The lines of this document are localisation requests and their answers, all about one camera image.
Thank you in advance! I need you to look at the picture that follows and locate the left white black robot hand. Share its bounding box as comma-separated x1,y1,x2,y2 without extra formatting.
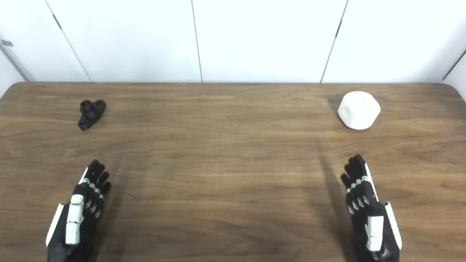
46,159,112,262

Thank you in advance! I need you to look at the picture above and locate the round white plastic piece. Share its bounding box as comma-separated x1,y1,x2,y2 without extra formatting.
337,91,381,130

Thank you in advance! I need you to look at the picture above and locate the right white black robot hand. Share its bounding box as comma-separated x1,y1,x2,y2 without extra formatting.
340,154,403,262

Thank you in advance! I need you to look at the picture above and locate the black plastic holder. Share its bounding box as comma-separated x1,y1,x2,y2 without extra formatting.
78,99,107,131

